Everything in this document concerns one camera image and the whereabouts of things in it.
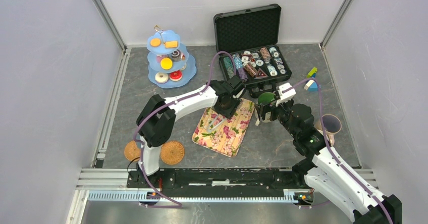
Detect red glazed donut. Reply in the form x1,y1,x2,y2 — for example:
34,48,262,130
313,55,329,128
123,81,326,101
169,70,183,82

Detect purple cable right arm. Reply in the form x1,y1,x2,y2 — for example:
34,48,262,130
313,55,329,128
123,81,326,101
284,77,395,224

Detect white glazed donut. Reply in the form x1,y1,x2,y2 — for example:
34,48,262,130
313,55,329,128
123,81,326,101
155,72,169,84

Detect round orange biscuit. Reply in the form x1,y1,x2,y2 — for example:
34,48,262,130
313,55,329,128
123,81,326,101
150,38,162,47

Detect pink cupcake with topping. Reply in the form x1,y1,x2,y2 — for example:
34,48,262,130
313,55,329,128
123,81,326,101
156,55,165,63

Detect colourful toy block stack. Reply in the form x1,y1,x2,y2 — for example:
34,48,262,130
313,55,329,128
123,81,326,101
304,67,318,92

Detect square yellow biscuit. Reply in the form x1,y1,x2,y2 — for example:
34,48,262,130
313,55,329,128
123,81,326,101
164,41,179,48

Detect black poker chip case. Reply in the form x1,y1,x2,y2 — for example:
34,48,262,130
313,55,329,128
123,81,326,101
213,4,292,98

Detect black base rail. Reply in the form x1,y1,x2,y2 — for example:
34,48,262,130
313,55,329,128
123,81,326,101
127,167,309,191

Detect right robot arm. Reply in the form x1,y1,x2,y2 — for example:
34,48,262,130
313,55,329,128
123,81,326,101
255,83,403,223

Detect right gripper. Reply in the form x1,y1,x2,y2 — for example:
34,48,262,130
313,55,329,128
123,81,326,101
254,95,299,138

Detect woven rattan coaster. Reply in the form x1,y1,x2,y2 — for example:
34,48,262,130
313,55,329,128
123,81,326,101
160,141,185,165

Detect beige mug purple inside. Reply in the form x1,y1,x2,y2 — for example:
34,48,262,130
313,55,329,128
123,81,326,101
314,114,342,146

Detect floral rectangular tray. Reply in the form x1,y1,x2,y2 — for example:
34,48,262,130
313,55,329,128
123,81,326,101
192,99,255,157

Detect chocolate swirl cake roll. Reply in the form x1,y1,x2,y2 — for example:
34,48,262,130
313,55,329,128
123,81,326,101
170,50,185,62

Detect silver serving tongs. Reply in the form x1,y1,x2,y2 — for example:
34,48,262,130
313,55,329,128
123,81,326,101
205,114,227,133

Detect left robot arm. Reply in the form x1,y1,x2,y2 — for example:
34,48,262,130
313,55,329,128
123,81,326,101
134,76,245,188

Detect green-inside floral mug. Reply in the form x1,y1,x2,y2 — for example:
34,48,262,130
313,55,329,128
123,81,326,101
255,92,277,126

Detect blue three-tier cake stand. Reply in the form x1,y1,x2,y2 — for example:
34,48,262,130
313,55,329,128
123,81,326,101
147,25,197,89

